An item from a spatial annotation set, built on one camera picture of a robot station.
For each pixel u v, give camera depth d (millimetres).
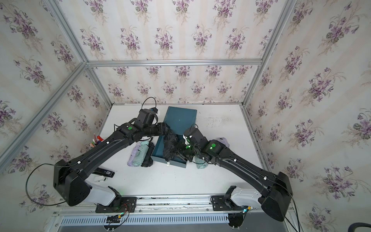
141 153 852
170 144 730
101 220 765
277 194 378
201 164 837
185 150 623
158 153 761
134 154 882
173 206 734
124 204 727
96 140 859
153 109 716
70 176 391
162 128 688
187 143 649
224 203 650
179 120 819
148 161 838
